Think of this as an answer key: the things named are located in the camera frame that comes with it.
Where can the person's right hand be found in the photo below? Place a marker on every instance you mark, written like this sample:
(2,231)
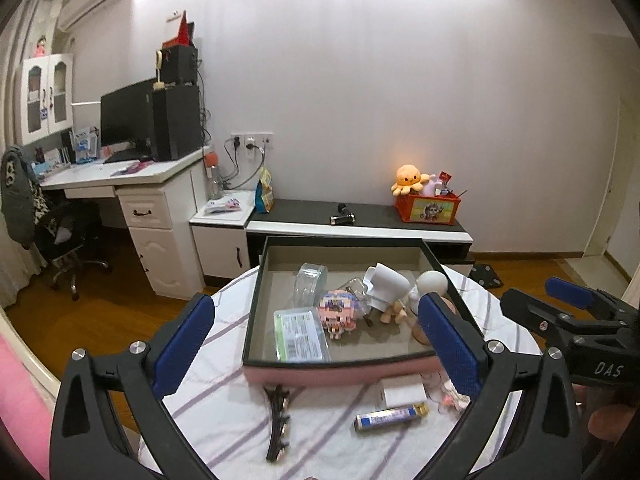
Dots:
(610,420)

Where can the clear plastic case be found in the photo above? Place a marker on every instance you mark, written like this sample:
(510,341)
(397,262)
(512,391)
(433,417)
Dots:
(311,282)

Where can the white cup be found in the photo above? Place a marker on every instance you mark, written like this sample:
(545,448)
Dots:
(389,282)

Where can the pink plush toy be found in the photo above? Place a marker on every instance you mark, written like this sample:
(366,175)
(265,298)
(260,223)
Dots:
(431,188)

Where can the black office chair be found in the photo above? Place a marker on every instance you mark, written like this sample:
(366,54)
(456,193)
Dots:
(65,240)

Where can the black computer tower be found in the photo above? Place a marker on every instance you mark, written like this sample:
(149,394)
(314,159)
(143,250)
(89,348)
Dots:
(176,122)

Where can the small wooden figure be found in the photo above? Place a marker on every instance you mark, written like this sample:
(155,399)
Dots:
(393,312)

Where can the white desk with drawers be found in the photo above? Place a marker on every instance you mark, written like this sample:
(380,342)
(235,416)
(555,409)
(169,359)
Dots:
(160,175)

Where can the green packet box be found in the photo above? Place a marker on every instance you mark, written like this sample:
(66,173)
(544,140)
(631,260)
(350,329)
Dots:
(300,335)

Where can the orange octopus plush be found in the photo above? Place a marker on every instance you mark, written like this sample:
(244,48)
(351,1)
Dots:
(409,179)

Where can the blue and gold battery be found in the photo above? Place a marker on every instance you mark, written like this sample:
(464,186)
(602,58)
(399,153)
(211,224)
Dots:
(392,416)

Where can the small pink trinket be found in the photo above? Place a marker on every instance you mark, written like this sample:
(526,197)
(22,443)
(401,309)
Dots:
(450,399)

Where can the blue and white box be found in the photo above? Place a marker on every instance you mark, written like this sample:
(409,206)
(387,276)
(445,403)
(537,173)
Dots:
(84,144)

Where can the brown round object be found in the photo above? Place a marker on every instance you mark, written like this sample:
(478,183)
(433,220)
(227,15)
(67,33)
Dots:
(425,332)

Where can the cream round stand ornament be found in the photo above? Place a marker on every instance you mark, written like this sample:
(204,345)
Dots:
(159,67)

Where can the black floor scale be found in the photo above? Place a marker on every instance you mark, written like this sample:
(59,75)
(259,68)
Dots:
(487,275)

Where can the blue snack bag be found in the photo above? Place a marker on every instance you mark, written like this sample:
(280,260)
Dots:
(265,195)

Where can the black handheld device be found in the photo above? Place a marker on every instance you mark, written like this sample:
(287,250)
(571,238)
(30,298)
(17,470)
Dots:
(342,218)

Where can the grey jacket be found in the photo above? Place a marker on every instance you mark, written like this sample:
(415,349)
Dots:
(17,195)

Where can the black hair clip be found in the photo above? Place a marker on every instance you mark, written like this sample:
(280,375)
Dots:
(277,420)

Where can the bottle with orange cap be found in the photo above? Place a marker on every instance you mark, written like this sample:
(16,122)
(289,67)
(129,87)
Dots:
(213,177)

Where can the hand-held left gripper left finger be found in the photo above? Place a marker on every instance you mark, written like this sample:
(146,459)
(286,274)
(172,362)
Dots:
(187,340)

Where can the colourful flat packet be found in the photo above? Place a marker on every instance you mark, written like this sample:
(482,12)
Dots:
(225,206)

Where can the white wall cabinet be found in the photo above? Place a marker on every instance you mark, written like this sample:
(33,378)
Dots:
(47,100)

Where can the small pink doll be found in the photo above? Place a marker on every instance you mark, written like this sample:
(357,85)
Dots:
(40,47)

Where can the white bed frame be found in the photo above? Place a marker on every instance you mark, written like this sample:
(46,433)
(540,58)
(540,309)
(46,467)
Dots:
(30,355)

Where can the black speaker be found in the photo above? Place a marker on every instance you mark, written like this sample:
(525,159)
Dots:
(179,66)

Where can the black computer monitor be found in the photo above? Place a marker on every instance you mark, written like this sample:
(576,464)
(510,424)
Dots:
(127,115)

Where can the red gift box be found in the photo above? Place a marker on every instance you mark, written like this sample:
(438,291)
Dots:
(181,32)

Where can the red toy box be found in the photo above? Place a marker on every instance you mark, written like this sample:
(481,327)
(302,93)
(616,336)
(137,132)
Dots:
(427,210)

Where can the white bedside cabinet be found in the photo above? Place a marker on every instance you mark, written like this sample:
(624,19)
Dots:
(220,245)

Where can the pink blanket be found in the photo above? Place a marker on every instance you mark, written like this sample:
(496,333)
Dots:
(22,410)

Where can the low black bench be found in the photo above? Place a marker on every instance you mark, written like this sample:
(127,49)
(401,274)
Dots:
(310,210)

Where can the white round ball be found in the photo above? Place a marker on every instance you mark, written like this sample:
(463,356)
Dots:
(430,284)

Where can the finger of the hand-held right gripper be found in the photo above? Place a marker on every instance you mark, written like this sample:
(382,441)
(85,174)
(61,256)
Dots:
(570,291)
(530,310)

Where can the pink cardboard box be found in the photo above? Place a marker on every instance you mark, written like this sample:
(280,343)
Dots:
(350,372)

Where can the white power outlet strip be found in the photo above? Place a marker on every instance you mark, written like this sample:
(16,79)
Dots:
(252,140)

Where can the round table with striped cloth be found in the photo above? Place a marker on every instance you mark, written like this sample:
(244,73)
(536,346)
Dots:
(225,410)

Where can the black keyboard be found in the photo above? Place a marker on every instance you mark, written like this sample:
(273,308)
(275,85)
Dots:
(125,156)

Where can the white charger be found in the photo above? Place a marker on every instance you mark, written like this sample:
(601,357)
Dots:
(402,391)

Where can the cream curtain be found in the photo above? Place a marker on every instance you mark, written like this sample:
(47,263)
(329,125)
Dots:
(12,270)

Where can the pink block figure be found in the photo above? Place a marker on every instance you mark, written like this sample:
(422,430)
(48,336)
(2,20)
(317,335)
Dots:
(340,312)

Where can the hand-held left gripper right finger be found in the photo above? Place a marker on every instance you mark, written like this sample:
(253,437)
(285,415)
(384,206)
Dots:
(447,342)

